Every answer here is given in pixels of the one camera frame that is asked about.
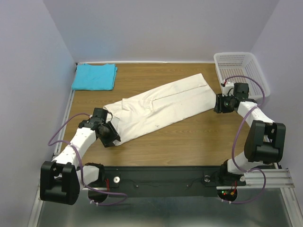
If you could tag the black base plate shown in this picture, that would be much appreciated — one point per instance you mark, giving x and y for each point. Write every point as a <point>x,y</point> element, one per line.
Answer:
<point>166,181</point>

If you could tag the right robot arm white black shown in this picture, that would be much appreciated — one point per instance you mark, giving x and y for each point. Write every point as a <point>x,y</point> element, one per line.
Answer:
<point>265,141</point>

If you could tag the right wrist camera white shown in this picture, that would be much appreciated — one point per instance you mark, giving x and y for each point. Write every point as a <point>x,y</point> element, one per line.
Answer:
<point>227,88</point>

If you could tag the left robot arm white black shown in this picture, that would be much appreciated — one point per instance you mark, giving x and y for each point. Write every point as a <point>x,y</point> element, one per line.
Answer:
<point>62,178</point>

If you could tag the folded blue t shirt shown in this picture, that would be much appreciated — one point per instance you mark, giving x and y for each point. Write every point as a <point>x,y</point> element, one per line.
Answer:
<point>95,77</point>

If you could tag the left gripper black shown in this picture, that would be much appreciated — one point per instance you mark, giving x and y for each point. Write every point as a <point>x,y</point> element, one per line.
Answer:
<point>114,135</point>

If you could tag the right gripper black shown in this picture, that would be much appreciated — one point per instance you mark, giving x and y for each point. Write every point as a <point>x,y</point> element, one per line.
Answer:
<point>218,107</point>

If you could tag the white plastic basket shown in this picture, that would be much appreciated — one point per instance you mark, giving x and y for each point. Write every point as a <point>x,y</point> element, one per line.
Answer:
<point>242,67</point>

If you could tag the white t shirt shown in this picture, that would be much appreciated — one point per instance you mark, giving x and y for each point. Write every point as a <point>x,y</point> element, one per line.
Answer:
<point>160,107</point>

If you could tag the aluminium frame rail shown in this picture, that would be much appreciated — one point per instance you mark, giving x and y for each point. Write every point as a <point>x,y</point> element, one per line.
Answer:
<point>248,173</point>

